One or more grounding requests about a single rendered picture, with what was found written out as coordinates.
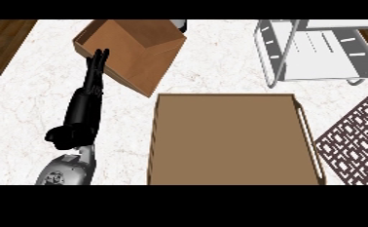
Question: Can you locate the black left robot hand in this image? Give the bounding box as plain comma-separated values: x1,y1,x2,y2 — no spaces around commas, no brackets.
44,48,110,151

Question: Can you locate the brown wooden tray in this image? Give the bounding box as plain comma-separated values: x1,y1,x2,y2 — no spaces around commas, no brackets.
144,93,328,186

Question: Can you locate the open brown cardboard box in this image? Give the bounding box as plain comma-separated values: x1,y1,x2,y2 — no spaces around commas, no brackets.
72,19,187,98

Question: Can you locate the dark brown wooden panel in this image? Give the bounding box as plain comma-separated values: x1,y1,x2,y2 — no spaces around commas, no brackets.
0,19,38,75

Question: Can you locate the dark and white appliance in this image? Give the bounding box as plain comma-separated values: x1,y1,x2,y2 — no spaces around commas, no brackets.
169,19,187,33

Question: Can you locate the dark brown patterned placemat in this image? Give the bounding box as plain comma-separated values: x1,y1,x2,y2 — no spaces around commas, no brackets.
313,95,368,186

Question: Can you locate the white wire tiered basket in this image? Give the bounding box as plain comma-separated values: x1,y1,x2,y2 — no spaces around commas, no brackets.
252,19,368,90

